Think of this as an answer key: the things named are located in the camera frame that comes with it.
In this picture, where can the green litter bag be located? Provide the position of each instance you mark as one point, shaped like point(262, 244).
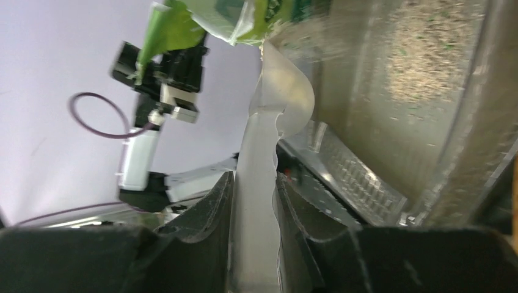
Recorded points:
point(174, 25)

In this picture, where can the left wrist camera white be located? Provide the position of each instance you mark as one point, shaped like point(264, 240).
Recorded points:
point(178, 104)

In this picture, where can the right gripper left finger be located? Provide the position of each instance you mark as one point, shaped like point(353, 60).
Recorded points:
point(188, 254)

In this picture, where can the grey cable duct strip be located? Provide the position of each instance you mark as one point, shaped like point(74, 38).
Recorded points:
point(320, 150)

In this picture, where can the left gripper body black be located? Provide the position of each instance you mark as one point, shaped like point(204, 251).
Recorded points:
point(181, 69)

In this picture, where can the aluminium frame rail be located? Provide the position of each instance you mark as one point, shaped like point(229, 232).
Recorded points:
point(164, 198)

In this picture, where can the clear plastic scoop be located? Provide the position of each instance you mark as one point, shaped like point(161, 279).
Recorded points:
point(281, 106)

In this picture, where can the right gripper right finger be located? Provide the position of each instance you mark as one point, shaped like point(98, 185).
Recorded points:
point(319, 254)

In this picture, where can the grey plastic litter box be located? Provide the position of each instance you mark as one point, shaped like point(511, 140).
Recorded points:
point(447, 158)

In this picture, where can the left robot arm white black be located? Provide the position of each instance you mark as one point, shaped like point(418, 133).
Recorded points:
point(140, 149)

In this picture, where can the poured litter granules pile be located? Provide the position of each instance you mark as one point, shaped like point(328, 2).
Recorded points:
point(430, 48)

